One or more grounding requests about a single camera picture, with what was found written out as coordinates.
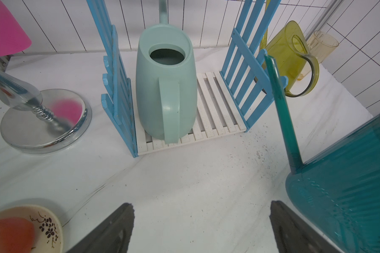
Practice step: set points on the pink plastic goblet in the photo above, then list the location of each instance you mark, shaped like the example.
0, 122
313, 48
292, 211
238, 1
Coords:
13, 38

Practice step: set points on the olive green watering can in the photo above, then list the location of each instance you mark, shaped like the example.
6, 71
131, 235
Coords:
291, 52

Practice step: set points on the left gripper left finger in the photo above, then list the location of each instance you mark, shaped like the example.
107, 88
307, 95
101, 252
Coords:
112, 235

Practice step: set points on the beige bowl with red fruit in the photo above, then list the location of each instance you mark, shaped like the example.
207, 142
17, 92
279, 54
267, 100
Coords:
30, 229

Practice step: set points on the mint green watering can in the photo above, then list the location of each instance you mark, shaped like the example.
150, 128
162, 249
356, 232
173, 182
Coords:
166, 83

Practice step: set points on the chrome cup holder stand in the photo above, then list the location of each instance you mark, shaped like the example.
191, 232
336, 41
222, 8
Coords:
39, 122

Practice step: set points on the teal translucent watering can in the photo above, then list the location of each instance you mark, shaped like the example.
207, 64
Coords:
338, 190

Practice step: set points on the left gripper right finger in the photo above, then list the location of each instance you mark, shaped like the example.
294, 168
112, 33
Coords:
294, 235

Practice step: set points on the yellow translucent plastic cup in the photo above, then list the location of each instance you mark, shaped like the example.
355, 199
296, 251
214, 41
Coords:
321, 45

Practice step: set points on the blue white slatted shelf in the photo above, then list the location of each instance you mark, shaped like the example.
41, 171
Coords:
228, 101

